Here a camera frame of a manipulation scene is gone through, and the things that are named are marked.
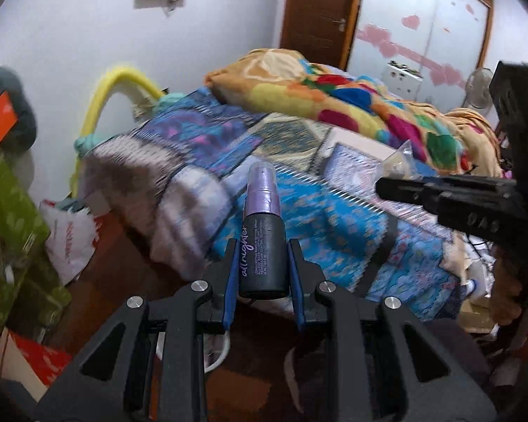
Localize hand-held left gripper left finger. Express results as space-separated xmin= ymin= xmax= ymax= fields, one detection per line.
xmin=35 ymin=238 xmax=240 ymax=422

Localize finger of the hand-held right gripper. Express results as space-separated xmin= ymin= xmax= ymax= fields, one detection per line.
xmin=375 ymin=176 xmax=443 ymax=218

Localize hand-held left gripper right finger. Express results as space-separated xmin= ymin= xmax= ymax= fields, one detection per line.
xmin=287 ymin=238 xmax=498 ymax=422

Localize purple and black spray bottle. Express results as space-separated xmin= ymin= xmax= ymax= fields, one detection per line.
xmin=239 ymin=161 xmax=290 ymax=300

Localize person's right hand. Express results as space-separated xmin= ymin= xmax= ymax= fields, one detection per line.
xmin=490 ymin=246 xmax=526 ymax=328

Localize small clear plastic bag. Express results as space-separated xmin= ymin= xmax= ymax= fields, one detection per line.
xmin=376 ymin=140 xmax=416 ymax=182

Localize white plastic drawer box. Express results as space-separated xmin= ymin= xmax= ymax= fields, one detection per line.
xmin=385 ymin=60 xmax=423 ymax=97

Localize colourful fleece blanket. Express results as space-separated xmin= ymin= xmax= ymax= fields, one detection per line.
xmin=205 ymin=48 xmax=502 ymax=181

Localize grey standing fan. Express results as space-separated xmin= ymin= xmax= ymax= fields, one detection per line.
xmin=464 ymin=68 xmax=496 ymax=108

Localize white plastic bag red print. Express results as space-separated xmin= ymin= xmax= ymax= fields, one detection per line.
xmin=39 ymin=200 xmax=104 ymax=284

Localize white wardrobe with pink hearts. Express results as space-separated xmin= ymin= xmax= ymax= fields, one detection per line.
xmin=341 ymin=0 xmax=496 ymax=110

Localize teal cloth tie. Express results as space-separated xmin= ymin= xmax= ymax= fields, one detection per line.
xmin=73 ymin=134 xmax=95 ymax=156
xmin=156 ymin=90 xmax=186 ymax=113

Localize brown wooden door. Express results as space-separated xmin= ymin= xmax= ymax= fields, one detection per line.
xmin=279 ymin=0 xmax=366 ymax=71

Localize red cardboard box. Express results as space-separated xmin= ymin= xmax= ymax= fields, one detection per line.
xmin=0 ymin=327 xmax=73 ymax=401

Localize green patterned box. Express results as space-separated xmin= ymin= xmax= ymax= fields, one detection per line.
xmin=0 ymin=149 xmax=71 ymax=339

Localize yellow foam tube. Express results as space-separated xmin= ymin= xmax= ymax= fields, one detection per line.
xmin=70 ymin=65 xmax=165 ymax=198

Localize white floor cable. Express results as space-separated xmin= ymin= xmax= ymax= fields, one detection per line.
xmin=205 ymin=332 xmax=232 ymax=374

